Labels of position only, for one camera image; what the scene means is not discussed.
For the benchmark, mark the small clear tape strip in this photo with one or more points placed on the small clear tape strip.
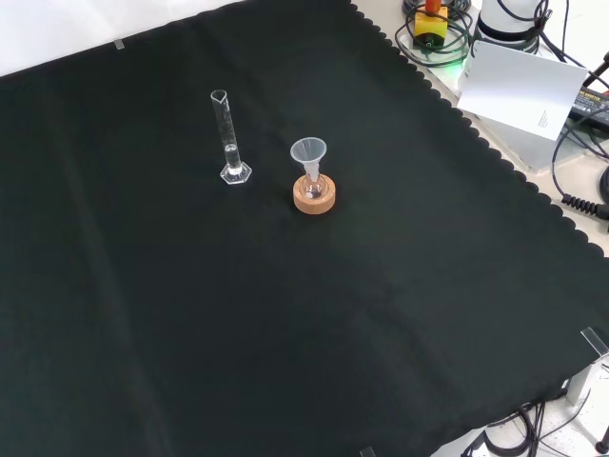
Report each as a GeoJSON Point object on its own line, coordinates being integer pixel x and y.
{"type": "Point", "coordinates": [119, 45]}
{"type": "Point", "coordinates": [367, 451]}

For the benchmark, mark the clear plastic funnel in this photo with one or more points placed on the clear plastic funnel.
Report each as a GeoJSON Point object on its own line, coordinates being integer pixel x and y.
{"type": "Point", "coordinates": [308, 151]}

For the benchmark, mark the clear glass graduated cylinder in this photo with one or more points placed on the clear glass graduated cylinder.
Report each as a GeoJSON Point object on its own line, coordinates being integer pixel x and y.
{"type": "Point", "coordinates": [229, 143]}

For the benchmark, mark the large clear tape strip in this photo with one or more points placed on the large clear tape strip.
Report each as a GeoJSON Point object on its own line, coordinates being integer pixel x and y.
{"type": "Point", "coordinates": [595, 341]}

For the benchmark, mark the black scalloped cloth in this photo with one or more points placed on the black scalloped cloth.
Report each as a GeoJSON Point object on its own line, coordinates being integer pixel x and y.
{"type": "Point", "coordinates": [304, 295]}

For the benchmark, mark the black power adapter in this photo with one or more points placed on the black power adapter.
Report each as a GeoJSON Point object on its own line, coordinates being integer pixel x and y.
{"type": "Point", "coordinates": [592, 102]}

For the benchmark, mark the small round-bottom glass flask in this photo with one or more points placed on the small round-bottom glass flask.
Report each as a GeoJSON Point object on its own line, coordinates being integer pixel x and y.
{"type": "Point", "coordinates": [314, 186]}

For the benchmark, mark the pale white board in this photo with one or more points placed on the pale white board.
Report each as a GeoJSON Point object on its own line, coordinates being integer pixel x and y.
{"type": "Point", "coordinates": [518, 90]}

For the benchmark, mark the yellow stop button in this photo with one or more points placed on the yellow stop button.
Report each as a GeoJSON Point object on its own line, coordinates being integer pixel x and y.
{"type": "Point", "coordinates": [431, 26]}

